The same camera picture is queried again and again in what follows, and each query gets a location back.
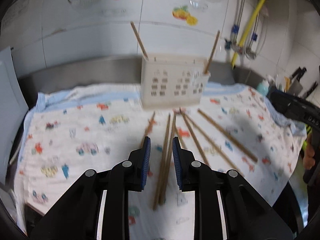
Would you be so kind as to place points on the wooden chopstick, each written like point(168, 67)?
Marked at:
point(148, 128)
point(161, 166)
point(213, 144)
point(230, 137)
point(138, 39)
point(167, 164)
point(194, 137)
point(206, 69)

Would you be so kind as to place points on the white patterned cloth mat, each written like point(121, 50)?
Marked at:
point(97, 127)

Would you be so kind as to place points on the right hand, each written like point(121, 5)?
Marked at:
point(309, 152)

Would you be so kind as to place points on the beige plastic utensil holder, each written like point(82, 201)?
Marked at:
point(172, 80)

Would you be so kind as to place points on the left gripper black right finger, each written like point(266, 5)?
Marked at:
point(182, 161)

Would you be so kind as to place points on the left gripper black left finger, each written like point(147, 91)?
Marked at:
point(138, 171)

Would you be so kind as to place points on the teal soap bottle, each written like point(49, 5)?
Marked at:
point(263, 87)

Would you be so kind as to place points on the black knife rack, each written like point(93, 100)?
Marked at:
point(302, 81)

